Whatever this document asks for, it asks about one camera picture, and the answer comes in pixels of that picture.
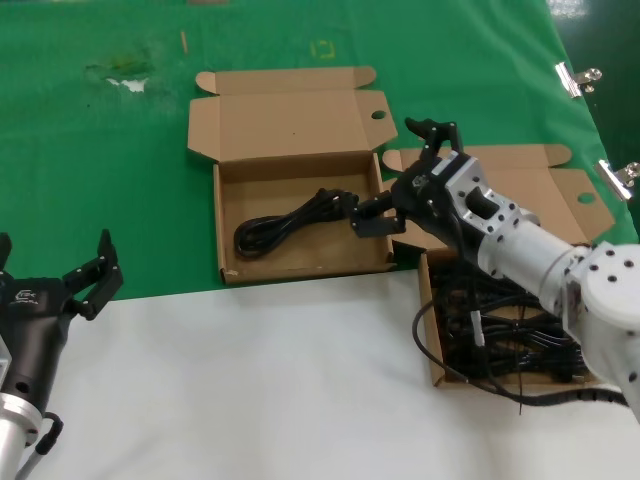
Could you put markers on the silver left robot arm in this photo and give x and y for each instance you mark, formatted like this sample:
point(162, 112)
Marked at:
point(12, 430)

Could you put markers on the metal binder clip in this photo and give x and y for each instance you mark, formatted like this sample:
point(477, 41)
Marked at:
point(567, 80)
point(612, 177)

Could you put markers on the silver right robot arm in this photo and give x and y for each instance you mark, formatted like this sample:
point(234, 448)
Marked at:
point(530, 250)

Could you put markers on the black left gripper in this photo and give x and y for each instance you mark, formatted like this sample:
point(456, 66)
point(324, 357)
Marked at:
point(30, 340)

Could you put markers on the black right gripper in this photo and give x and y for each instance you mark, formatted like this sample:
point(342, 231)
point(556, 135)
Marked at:
point(425, 200)

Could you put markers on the open brown cardboard box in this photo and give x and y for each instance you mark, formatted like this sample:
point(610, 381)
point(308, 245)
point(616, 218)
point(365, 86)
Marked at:
point(560, 195)
point(300, 145)

